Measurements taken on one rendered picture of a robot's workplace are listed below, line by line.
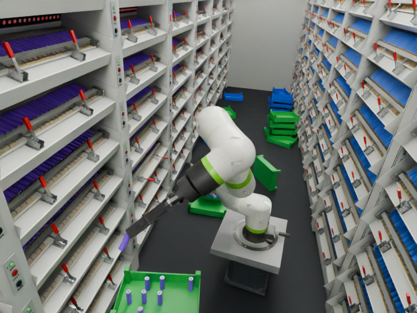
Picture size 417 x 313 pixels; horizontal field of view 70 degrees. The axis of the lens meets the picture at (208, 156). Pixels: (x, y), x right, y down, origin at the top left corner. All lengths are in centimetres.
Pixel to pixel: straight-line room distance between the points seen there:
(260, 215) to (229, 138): 86
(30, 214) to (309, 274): 164
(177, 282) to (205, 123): 71
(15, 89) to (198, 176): 49
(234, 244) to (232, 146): 99
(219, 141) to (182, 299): 70
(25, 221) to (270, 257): 115
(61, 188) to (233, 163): 60
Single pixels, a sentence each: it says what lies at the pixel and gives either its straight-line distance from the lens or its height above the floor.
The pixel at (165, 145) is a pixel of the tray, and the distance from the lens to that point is 212.
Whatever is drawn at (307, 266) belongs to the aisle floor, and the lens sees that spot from 215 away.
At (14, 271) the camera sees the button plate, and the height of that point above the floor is 85.
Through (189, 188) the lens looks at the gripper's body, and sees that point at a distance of 80.
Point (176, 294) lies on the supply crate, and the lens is 128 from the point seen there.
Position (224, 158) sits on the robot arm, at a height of 115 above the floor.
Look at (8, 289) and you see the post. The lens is 101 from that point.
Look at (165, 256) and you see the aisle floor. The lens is 205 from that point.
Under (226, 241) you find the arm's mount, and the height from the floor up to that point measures 32.
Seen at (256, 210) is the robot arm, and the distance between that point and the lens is 157.
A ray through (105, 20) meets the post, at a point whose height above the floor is 141.
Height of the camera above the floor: 153
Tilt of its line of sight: 29 degrees down
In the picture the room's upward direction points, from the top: 4 degrees clockwise
